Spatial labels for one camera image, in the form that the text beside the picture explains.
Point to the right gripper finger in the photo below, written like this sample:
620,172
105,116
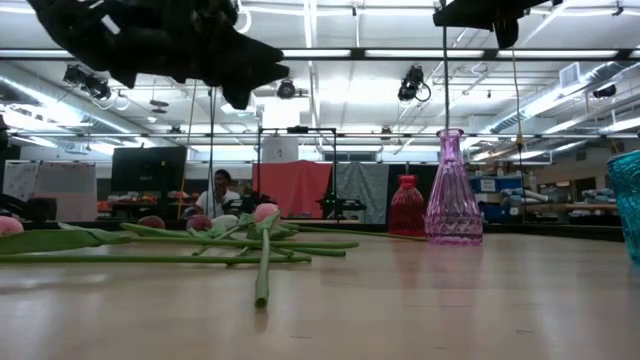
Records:
465,20
467,7

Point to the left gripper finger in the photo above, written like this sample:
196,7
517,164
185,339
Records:
265,74
257,52

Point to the pink artificial tulip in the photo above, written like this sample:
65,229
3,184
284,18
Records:
266,212
9,226

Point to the white artificial tulip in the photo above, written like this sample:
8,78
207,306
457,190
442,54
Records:
225,221

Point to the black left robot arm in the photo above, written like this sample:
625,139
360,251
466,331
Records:
75,30

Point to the purple glass vase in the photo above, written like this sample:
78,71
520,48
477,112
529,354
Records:
452,210

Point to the red glass vase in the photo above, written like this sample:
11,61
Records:
407,210

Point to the teal glass vase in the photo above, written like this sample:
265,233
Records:
627,200

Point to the black ceiling spotlight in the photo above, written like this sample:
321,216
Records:
90,82
411,82
605,91
286,90

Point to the white air vent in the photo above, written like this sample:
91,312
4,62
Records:
570,75

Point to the black overhead light bar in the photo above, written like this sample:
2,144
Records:
358,54

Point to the red cloth backdrop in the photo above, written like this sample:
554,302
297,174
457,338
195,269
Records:
295,185

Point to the black monitor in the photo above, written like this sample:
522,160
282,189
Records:
149,170

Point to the person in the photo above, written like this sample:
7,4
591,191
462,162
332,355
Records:
220,200

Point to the grey cloth backdrop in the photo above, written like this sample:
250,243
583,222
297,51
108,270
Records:
365,190

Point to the table with colourful items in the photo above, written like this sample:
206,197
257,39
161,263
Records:
130,200

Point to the white partition board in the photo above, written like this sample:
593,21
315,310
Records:
65,185

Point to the wooden workbench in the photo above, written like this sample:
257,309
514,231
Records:
575,206

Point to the black background rig frame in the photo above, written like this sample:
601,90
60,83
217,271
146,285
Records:
298,129

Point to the black aluminium table frame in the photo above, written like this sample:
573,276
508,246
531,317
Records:
550,231

